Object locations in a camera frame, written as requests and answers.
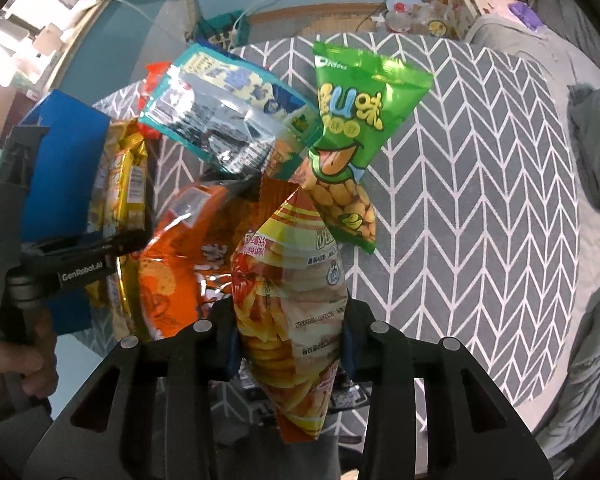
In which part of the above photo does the purple toy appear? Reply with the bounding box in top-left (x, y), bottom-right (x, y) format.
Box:
top-left (509, 0), bottom-right (539, 30)

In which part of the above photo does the gold snack packet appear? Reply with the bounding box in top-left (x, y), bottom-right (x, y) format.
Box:
top-left (82, 121), bottom-right (152, 311)

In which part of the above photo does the white window frame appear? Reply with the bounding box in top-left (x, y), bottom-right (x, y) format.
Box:
top-left (0, 0), bottom-right (151, 126)

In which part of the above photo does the teal silver snack bag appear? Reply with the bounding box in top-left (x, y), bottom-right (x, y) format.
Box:
top-left (137, 42), bottom-right (327, 179)

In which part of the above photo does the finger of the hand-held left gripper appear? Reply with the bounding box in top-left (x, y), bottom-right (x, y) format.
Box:
top-left (0, 125), bottom-right (50, 252)
top-left (24, 229), bottom-right (154, 262)

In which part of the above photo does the grey chevron tablecloth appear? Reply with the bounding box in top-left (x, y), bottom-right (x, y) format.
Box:
top-left (92, 30), bottom-right (582, 411)

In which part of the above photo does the floral printed box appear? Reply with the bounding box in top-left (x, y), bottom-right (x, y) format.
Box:
top-left (447, 0), bottom-right (520, 42)

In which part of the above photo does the wooden board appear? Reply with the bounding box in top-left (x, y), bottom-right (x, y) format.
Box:
top-left (249, 2), bottom-right (387, 37)

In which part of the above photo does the grey bed sheet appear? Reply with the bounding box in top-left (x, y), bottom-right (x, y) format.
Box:
top-left (467, 12), bottom-right (600, 466)

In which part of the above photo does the green snack bag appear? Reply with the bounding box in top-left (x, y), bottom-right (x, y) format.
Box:
top-left (300, 40), bottom-right (436, 256)

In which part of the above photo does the grey pillow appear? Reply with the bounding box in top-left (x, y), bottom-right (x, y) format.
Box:
top-left (526, 0), bottom-right (600, 73)

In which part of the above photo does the white power strip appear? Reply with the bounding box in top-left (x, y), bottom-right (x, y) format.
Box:
top-left (219, 24), bottom-right (245, 47)

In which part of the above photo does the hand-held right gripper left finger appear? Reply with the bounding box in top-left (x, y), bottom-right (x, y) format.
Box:
top-left (27, 297), bottom-right (246, 480)

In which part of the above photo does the clear plastic bag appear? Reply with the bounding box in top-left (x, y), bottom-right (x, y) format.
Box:
top-left (371, 0), bottom-right (462, 37)

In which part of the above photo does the teal basket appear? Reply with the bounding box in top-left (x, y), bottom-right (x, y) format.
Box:
top-left (194, 10), bottom-right (252, 50)

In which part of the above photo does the yellow red chip bag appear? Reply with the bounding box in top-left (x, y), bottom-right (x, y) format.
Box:
top-left (230, 185), bottom-right (352, 445)

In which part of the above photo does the orange snack bag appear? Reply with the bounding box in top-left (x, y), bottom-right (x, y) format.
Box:
top-left (135, 182), bottom-right (267, 346)

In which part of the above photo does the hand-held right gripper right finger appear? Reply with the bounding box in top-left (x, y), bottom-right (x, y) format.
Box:
top-left (337, 300), bottom-right (551, 480)

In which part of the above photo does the person's left hand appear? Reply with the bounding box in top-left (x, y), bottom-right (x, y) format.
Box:
top-left (0, 317), bottom-right (59, 422)

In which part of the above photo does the crumpled grey quilt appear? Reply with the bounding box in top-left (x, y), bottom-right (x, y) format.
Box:
top-left (566, 84), bottom-right (600, 213)

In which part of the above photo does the blue storage box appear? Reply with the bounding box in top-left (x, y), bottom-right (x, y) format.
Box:
top-left (17, 89), bottom-right (115, 331)

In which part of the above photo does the red snack packet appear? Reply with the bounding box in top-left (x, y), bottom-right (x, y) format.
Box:
top-left (139, 61), bottom-right (176, 141)

